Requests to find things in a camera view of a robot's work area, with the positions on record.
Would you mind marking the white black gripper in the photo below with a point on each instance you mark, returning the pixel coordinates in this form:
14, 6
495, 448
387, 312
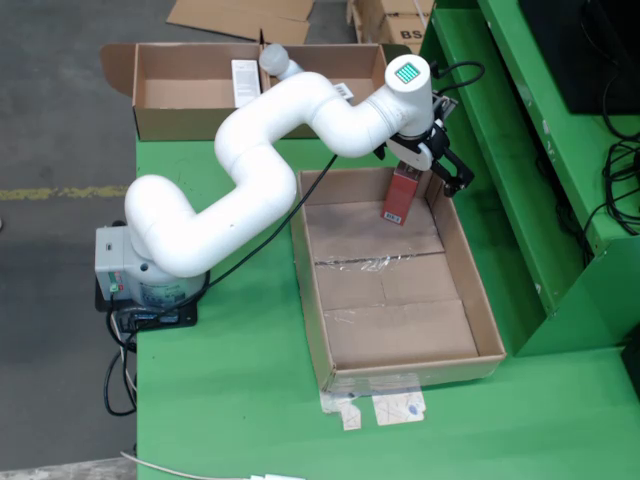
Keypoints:
415, 152

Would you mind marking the red carton box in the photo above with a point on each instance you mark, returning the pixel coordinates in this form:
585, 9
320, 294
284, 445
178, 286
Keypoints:
397, 200

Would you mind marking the grey robot base box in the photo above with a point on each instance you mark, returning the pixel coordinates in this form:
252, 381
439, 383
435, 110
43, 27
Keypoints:
107, 260

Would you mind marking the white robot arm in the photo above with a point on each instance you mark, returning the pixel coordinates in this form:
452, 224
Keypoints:
250, 150

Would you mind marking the cardboard box BS print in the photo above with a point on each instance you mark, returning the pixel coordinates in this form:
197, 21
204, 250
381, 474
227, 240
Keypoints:
405, 32

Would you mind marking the small open cardboard box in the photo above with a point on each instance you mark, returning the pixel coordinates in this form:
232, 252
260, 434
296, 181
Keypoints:
367, 20

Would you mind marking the shallow cardboard tray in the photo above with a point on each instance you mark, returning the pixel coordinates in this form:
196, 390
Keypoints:
400, 330

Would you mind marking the flat cardboard sheet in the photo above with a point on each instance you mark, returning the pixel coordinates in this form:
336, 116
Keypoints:
240, 15

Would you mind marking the divided cardboard box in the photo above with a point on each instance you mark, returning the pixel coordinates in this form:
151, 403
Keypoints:
170, 65

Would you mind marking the green metal shelf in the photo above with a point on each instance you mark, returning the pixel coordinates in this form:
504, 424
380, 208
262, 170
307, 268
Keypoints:
500, 150

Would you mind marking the white barcode carton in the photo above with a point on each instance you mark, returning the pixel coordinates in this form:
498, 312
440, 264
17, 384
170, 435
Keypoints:
344, 91

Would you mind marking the white plastic bottle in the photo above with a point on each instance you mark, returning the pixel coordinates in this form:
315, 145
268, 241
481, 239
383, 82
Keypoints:
274, 57

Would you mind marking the slim white carton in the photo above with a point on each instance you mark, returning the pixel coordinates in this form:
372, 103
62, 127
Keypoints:
245, 80

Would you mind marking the black monitor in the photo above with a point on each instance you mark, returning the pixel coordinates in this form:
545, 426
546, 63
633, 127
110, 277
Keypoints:
600, 50

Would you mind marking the white adapter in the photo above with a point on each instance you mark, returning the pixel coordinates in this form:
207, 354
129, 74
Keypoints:
277, 477

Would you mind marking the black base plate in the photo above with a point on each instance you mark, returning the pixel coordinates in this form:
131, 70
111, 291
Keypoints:
185, 317

